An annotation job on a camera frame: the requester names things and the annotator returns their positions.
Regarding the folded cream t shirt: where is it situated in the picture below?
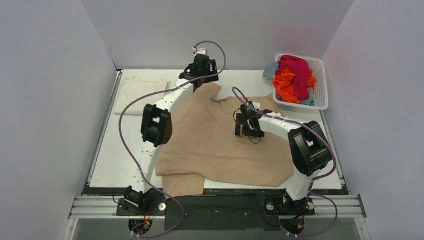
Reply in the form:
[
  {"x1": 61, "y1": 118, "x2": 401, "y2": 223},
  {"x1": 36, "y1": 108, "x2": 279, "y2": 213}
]
[{"x1": 113, "y1": 76, "x2": 171, "y2": 116}]

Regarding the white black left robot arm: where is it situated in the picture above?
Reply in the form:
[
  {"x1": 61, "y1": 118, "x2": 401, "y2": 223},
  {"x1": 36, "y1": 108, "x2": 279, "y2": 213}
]
[{"x1": 118, "y1": 53, "x2": 219, "y2": 215}]

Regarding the orange cloth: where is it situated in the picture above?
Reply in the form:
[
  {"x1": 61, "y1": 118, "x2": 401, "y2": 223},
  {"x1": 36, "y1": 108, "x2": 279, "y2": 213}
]
[{"x1": 273, "y1": 67, "x2": 317, "y2": 106}]

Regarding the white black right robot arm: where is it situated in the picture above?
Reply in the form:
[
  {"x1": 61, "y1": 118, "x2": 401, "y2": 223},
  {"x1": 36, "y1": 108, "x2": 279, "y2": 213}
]
[{"x1": 235, "y1": 101, "x2": 333, "y2": 215}]

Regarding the tan beige t shirt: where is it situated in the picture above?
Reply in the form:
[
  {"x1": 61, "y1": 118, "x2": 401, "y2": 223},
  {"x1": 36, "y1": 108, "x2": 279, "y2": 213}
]
[{"x1": 155, "y1": 83, "x2": 295, "y2": 197}]

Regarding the aluminium rail frame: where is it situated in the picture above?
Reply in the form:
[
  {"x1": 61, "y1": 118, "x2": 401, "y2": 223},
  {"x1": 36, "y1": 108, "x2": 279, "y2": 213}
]
[{"x1": 69, "y1": 195, "x2": 366, "y2": 220}]

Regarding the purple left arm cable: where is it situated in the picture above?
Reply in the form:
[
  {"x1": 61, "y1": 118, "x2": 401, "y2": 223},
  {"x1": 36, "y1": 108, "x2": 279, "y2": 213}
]
[{"x1": 118, "y1": 40, "x2": 227, "y2": 239}]

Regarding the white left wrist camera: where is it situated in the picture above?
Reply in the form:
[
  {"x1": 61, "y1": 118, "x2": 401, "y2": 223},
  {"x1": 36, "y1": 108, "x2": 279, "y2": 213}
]
[{"x1": 193, "y1": 47, "x2": 208, "y2": 56}]

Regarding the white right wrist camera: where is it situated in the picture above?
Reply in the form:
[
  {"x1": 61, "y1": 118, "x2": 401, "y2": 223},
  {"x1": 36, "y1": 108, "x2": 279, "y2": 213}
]
[{"x1": 252, "y1": 101, "x2": 261, "y2": 111}]

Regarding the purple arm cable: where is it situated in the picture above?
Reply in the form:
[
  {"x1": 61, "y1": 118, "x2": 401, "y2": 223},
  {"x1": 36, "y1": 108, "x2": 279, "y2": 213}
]
[
  {"x1": 231, "y1": 87, "x2": 339, "y2": 238},
  {"x1": 118, "y1": 40, "x2": 227, "y2": 239}
]

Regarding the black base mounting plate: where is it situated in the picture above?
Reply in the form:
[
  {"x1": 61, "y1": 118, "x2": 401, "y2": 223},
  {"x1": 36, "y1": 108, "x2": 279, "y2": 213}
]
[{"x1": 70, "y1": 189, "x2": 343, "y2": 236}]

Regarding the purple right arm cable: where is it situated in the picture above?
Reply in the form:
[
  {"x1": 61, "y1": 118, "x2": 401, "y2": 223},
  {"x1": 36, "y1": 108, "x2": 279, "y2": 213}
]
[{"x1": 231, "y1": 87, "x2": 339, "y2": 238}]

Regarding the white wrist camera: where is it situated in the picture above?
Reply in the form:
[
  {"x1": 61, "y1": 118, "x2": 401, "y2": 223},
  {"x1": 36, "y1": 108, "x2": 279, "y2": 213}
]
[
  {"x1": 252, "y1": 101, "x2": 261, "y2": 111},
  {"x1": 193, "y1": 47, "x2": 208, "y2": 56}
]

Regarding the magenta red cloth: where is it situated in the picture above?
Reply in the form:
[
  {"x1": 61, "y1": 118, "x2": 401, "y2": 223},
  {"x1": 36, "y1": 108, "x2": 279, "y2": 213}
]
[{"x1": 275, "y1": 55, "x2": 310, "y2": 100}]

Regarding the white perforated plastic basket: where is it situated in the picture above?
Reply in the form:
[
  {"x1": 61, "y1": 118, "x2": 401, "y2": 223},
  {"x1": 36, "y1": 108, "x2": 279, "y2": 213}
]
[{"x1": 272, "y1": 55, "x2": 329, "y2": 111}]

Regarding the teal blue cloth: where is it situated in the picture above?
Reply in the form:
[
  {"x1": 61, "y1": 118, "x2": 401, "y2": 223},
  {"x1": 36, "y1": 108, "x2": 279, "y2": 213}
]
[{"x1": 262, "y1": 61, "x2": 316, "y2": 107}]

